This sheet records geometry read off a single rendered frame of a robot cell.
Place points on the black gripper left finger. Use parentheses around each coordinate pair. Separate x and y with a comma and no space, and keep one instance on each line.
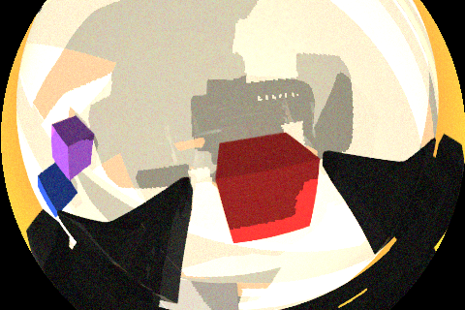
(147,243)

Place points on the blue block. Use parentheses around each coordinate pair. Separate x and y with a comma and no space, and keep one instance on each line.
(56,188)

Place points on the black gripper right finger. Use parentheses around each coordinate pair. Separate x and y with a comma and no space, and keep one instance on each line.
(377,191)

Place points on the purple block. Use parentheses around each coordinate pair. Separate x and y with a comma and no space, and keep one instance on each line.
(71,146)

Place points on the red block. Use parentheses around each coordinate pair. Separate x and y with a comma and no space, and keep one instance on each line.
(267,186)

